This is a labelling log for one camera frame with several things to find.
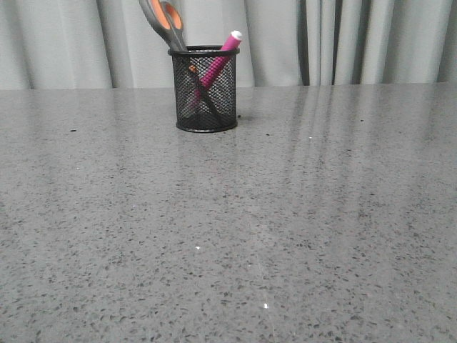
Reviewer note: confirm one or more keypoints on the magenta marker pen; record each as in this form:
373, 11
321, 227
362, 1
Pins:
230, 43

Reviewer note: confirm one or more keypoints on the grey and orange scissors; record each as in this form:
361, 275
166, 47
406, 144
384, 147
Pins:
167, 23

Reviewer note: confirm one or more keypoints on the black mesh pen cup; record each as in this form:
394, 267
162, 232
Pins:
222, 91

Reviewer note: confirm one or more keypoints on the grey curtain backdrop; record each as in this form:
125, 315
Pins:
110, 44

